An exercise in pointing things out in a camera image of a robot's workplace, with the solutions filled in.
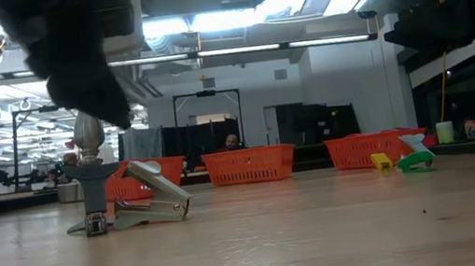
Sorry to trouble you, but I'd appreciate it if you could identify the pale green container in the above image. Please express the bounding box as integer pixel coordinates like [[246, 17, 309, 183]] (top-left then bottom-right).
[[434, 119, 456, 146]]

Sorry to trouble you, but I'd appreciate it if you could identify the long ceiling light fixture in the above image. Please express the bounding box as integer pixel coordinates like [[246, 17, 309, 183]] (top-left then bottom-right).
[[106, 21, 379, 80]]

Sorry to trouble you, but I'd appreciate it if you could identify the grey staple remover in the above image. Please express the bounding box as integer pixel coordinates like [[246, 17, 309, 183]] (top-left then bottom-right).
[[104, 152, 197, 232]]

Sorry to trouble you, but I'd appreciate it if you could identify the yellow hanging cable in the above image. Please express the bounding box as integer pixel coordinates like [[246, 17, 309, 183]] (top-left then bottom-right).
[[422, 0, 467, 123]]

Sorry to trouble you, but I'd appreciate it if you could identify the person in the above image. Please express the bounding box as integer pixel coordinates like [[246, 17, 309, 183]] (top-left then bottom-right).
[[214, 131, 248, 154]]

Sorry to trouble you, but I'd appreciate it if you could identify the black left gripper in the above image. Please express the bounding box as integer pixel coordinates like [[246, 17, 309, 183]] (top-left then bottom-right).
[[0, 0, 152, 147]]

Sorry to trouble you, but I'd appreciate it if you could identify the green mini stapler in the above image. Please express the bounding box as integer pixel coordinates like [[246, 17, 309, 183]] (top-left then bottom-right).
[[394, 148, 439, 177]]

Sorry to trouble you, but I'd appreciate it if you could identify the black gantry frame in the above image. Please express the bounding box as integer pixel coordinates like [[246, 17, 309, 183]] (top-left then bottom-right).
[[170, 85, 245, 136]]

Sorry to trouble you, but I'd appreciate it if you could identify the black partition panel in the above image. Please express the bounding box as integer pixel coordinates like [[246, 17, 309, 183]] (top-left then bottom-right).
[[273, 94, 363, 150], [160, 114, 246, 175]]

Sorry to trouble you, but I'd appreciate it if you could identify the orange plastic basket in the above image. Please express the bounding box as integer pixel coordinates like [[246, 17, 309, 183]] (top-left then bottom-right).
[[99, 151, 191, 205], [323, 123, 432, 175], [200, 140, 300, 192]]

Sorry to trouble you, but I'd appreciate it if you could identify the yellow mini stapler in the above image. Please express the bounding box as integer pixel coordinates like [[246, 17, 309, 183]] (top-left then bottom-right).
[[369, 149, 395, 174]]

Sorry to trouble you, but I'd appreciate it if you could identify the grey cloth cover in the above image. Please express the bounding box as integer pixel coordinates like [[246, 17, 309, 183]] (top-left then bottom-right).
[[119, 123, 167, 164]]

